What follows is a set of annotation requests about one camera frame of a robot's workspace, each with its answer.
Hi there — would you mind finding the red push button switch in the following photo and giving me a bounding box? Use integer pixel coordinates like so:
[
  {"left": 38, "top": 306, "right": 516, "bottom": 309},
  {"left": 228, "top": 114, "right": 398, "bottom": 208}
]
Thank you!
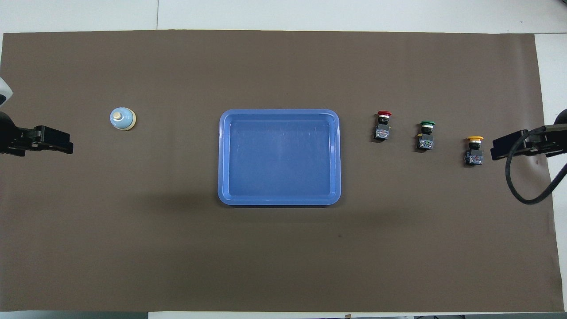
[{"left": 373, "top": 110, "right": 392, "bottom": 142}]

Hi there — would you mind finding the brown table mat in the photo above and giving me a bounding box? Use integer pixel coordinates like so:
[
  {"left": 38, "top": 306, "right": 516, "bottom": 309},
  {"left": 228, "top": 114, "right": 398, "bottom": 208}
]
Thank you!
[{"left": 0, "top": 30, "right": 564, "bottom": 313}]

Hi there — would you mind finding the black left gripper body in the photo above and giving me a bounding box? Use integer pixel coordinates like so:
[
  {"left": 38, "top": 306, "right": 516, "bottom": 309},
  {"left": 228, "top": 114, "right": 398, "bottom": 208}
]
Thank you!
[{"left": 0, "top": 111, "right": 73, "bottom": 147}]

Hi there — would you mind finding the light blue service bell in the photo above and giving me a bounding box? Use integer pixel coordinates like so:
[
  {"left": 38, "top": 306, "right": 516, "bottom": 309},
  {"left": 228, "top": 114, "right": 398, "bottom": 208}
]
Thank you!
[{"left": 109, "top": 107, "right": 136, "bottom": 132}]

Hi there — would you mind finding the green push button switch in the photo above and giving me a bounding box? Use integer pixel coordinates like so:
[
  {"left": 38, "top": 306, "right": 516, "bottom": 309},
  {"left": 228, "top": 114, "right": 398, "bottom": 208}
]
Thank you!
[{"left": 416, "top": 120, "right": 436, "bottom": 152}]

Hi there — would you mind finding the blue plastic tray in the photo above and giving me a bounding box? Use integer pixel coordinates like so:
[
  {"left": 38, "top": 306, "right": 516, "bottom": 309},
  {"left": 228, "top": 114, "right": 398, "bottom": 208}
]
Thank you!
[{"left": 217, "top": 109, "right": 342, "bottom": 206}]

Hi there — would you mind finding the yellow push button switch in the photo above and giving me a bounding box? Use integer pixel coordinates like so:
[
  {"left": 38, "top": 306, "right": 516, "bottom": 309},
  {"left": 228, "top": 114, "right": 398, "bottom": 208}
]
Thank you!
[{"left": 463, "top": 136, "right": 485, "bottom": 167}]

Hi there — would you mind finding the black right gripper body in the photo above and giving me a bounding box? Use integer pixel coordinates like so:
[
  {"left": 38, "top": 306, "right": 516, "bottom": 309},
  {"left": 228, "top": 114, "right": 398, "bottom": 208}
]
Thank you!
[{"left": 492, "top": 108, "right": 567, "bottom": 151}]

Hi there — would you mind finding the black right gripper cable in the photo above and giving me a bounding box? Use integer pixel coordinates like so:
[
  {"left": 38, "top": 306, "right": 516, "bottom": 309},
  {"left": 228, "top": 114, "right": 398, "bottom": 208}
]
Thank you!
[{"left": 505, "top": 126, "right": 567, "bottom": 205}]

